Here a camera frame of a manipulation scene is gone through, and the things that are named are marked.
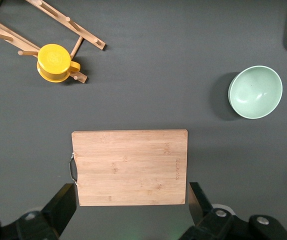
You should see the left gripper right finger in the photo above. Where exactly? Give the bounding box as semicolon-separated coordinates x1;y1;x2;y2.
180;182;251;240

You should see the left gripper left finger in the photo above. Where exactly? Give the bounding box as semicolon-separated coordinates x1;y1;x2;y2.
0;183;78;240

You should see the bamboo cutting board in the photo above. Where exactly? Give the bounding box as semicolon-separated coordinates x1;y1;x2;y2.
69;129;189;207

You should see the light green bowl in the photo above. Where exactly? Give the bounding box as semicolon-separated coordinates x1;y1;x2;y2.
227;65;284;120

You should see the yellow cup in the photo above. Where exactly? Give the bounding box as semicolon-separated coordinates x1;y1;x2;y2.
36;43;81;83

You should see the wooden peg cup rack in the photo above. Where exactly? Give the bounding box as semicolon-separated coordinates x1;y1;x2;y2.
0;0;107;84

